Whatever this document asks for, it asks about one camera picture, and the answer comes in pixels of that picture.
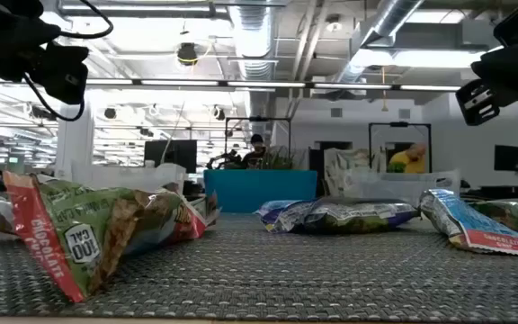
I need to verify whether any blue and red granola bar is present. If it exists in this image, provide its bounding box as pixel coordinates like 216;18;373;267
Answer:
419;188;518;260
186;191;220;228

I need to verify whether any green and red granola bar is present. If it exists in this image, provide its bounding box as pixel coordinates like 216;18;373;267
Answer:
2;170;209;303

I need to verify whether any black monitor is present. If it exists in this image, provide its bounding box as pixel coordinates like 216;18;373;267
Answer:
493;144;518;173
144;139;198;175

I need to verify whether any white pillar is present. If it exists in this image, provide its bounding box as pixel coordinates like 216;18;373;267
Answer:
55;101;95;179

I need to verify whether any yellow object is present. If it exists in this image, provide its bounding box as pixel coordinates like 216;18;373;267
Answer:
387;143;427;175

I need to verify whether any small green plant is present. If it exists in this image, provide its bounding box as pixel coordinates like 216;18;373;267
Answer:
258;146;297;171

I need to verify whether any ceiling light strip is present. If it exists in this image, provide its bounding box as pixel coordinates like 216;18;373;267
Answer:
85;78;462;92

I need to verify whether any seated person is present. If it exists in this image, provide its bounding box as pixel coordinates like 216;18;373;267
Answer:
240;133;268;170

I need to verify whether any teal plastic box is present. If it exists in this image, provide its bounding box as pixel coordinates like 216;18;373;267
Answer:
203;168;318;213

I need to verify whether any grey woven mat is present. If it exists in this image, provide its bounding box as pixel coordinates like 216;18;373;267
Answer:
0;211;518;319

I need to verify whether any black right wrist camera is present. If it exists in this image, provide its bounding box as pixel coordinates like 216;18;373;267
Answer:
455;78;501;127

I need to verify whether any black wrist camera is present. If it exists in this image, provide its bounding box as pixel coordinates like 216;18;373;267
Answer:
29;41;90;105
455;78;501;127

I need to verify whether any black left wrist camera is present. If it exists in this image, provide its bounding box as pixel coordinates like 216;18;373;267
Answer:
29;41;90;105

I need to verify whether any black cable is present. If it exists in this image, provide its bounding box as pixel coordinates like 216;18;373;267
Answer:
58;0;114;41
22;74;85;122

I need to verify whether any black metal frame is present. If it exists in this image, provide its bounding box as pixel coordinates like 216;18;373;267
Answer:
224;115;292;157
368;121;433;175

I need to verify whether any silver ventilation duct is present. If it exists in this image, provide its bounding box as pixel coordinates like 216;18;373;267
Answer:
228;0;278;121

